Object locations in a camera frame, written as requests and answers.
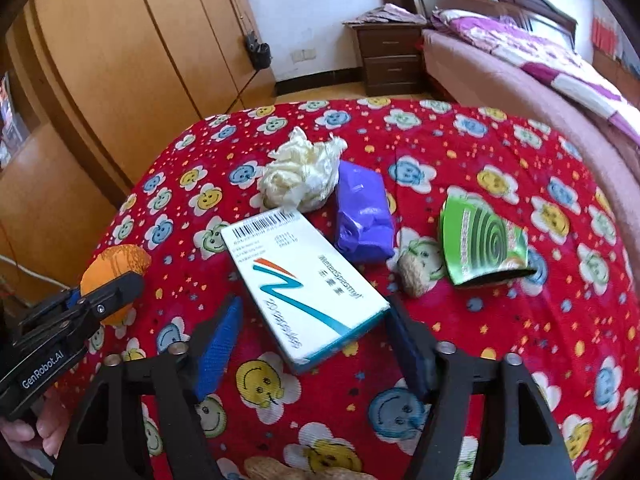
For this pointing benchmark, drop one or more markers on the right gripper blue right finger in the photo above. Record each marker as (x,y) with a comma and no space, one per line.
(519,439)

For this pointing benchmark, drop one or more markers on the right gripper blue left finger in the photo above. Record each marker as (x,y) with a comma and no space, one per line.
(106,438)

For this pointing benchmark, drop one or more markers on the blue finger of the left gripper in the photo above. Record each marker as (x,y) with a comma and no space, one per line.
(110,303)
(49,309)

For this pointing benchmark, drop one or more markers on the orange wrapper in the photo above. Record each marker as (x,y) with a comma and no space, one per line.
(112,263)

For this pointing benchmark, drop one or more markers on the double peanut shell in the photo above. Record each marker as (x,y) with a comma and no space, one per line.
(267,468)

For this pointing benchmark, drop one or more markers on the green mosquito coil packet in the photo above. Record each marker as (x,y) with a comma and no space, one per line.
(478,246)

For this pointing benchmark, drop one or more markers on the white teal medicine box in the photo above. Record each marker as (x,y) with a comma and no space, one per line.
(312,299)

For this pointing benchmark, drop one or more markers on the white tissue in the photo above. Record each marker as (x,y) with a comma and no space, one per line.
(302,174)

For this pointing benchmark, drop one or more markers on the purple plastic wrapper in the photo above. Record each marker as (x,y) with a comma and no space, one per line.
(364,226)

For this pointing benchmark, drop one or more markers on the person's left hand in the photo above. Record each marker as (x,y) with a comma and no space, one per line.
(38,444)

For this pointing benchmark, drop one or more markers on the small peanut shell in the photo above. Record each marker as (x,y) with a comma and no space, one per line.
(420,273)

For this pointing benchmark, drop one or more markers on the wooden wardrobe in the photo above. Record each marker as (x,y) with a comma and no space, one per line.
(96,90)

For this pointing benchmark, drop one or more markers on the black bag hanging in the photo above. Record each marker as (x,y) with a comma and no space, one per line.
(258,52)

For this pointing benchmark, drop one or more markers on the dark wooden nightstand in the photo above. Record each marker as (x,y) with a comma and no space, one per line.
(392,58)

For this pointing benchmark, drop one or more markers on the purple white quilt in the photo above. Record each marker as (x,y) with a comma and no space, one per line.
(551,64)

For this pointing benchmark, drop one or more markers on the dark wooden bed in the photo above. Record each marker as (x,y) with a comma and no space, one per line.
(542,19)

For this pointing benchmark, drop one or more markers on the folded cloth on nightstand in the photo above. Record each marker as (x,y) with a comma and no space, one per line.
(388,14)

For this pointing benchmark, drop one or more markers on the red white curtain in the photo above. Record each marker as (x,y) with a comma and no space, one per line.
(604,35)

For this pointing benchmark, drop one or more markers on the wall power socket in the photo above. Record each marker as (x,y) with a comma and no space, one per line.
(303,55)

